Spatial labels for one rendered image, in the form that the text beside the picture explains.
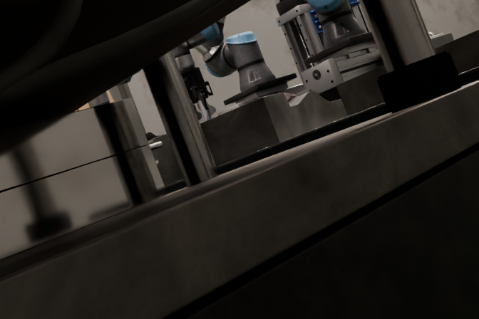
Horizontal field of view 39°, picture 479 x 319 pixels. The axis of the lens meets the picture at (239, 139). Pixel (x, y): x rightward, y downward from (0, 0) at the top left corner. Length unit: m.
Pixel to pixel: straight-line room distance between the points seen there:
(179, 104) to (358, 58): 1.31
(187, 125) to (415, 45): 0.41
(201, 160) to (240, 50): 1.67
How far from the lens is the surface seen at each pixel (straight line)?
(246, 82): 2.68
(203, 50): 2.80
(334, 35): 2.34
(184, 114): 1.06
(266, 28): 5.47
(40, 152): 1.05
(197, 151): 1.06
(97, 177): 1.08
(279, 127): 1.55
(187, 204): 0.45
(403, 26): 0.80
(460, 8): 7.65
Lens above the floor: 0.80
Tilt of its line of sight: 1 degrees up
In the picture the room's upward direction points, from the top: 21 degrees counter-clockwise
